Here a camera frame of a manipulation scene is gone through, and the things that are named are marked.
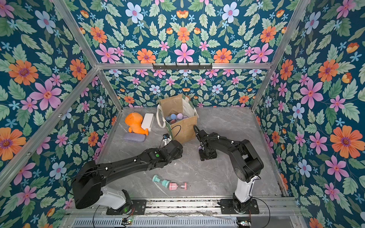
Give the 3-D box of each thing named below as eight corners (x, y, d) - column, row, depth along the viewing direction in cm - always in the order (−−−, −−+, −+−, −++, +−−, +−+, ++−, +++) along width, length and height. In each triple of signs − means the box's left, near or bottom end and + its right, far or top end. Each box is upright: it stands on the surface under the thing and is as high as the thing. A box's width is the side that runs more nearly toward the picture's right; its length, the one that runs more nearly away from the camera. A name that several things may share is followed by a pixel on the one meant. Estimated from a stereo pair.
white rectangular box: (142, 131, 108) (140, 127, 104) (146, 117, 117) (145, 112, 113) (151, 131, 108) (150, 127, 104) (155, 117, 117) (153, 112, 113)
